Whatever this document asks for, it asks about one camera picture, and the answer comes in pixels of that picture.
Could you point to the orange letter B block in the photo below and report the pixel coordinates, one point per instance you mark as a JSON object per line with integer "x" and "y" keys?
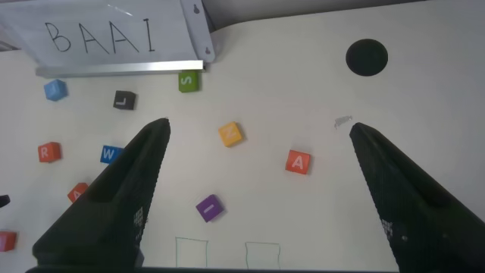
{"x": 7, "y": 240}

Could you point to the green letter S block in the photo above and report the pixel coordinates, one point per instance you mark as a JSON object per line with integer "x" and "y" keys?
{"x": 188, "y": 81}

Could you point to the black table grommet cap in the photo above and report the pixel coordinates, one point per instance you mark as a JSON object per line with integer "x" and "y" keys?
{"x": 367, "y": 57}

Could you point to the blue letter W block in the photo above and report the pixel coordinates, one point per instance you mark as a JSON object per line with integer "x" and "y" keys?
{"x": 109, "y": 154}

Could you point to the black letter L block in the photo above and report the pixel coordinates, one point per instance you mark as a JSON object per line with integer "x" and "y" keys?
{"x": 124, "y": 100}

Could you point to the white BAAI sign board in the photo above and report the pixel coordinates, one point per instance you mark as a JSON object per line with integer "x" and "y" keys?
{"x": 106, "y": 34}

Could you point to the purple letter I block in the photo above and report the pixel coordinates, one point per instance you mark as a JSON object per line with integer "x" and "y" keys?
{"x": 209, "y": 208}

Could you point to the yellow letter block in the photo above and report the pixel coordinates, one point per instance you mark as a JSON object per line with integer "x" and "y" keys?
{"x": 230, "y": 133}

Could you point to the orange letter R block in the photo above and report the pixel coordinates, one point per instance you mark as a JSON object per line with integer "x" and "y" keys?
{"x": 49, "y": 152}

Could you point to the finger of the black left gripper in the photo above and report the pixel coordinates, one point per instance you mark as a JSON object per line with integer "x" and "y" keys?
{"x": 4, "y": 201}

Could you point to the orange letter A block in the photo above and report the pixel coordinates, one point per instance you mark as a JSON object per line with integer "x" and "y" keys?
{"x": 298, "y": 162}
{"x": 77, "y": 192}

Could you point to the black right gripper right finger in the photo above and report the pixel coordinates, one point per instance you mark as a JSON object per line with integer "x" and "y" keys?
{"x": 417, "y": 212}

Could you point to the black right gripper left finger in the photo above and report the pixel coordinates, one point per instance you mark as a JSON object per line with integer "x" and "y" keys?
{"x": 113, "y": 212}

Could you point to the light blue letter block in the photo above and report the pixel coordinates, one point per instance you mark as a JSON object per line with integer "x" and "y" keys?
{"x": 55, "y": 90}

